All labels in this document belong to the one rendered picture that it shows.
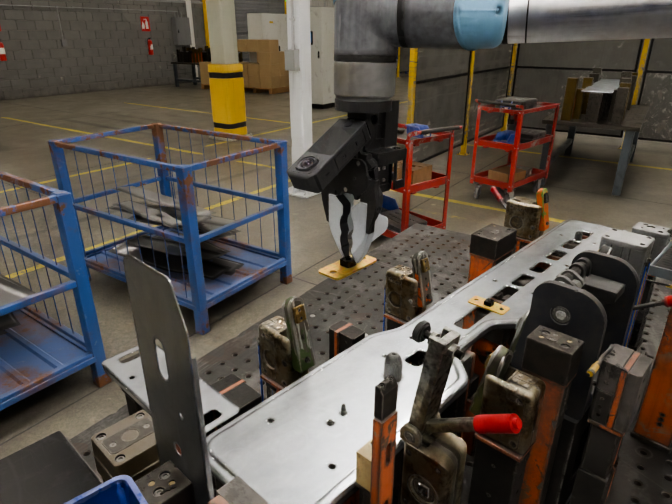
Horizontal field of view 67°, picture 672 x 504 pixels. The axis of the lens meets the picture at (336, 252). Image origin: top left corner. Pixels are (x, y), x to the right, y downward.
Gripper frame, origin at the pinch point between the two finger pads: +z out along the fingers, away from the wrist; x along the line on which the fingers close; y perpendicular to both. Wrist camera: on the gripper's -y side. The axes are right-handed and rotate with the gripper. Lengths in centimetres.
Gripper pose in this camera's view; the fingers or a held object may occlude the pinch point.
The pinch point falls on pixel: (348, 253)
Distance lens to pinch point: 69.0
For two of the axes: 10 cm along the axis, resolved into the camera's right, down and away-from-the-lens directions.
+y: 6.8, -2.7, 6.8
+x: -7.3, -2.7, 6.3
